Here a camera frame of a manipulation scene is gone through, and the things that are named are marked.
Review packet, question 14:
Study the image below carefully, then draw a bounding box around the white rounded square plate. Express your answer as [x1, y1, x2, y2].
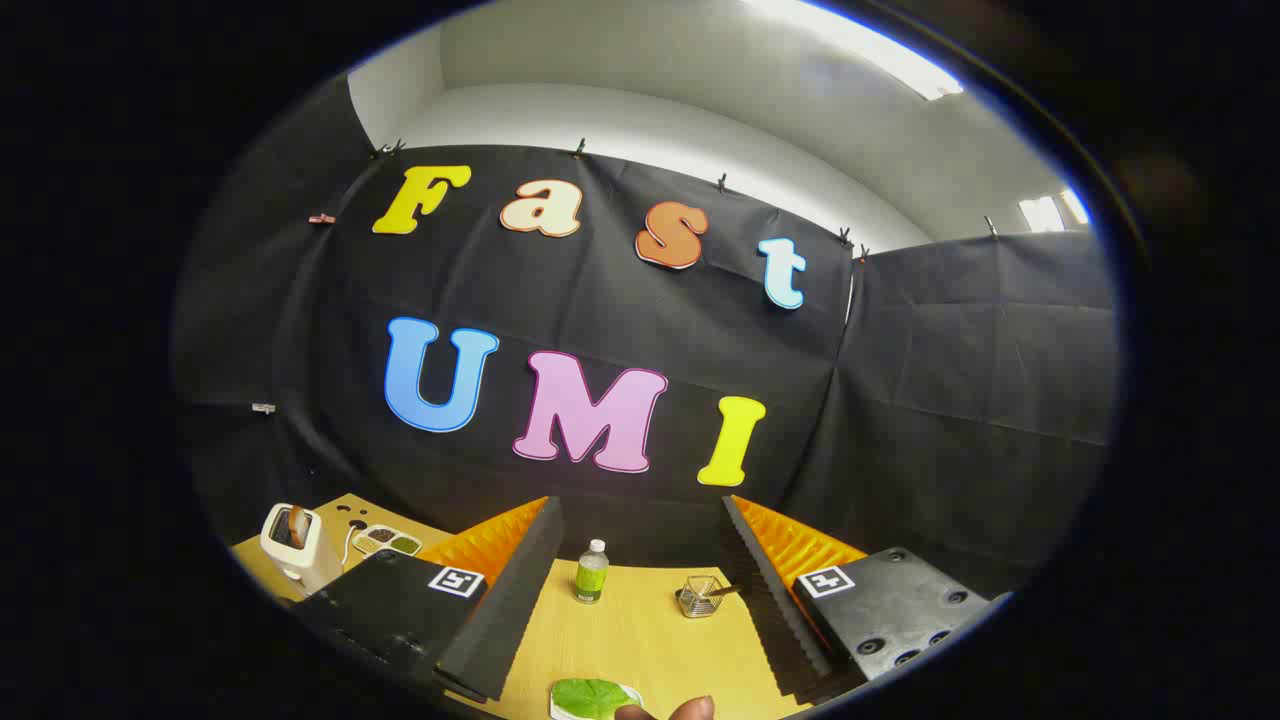
[548, 682, 646, 720]

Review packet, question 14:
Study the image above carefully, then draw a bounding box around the white toaster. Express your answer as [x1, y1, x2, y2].
[260, 503, 346, 598]

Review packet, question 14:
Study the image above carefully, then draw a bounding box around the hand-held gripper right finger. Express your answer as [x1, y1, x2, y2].
[720, 494, 1013, 706]

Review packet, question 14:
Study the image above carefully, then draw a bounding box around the white divided seasoning tray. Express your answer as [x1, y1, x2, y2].
[350, 524, 424, 558]

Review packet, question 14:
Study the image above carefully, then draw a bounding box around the small wire fry basket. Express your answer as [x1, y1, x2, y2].
[675, 575, 741, 619]

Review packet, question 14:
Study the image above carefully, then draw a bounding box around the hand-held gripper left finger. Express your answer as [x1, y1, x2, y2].
[290, 495, 566, 703]

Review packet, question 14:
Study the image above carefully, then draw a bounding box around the green label plastic bottle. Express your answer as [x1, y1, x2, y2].
[574, 539, 610, 605]

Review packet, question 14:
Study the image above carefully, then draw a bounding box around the green lettuce leaf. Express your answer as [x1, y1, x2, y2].
[552, 678, 633, 720]

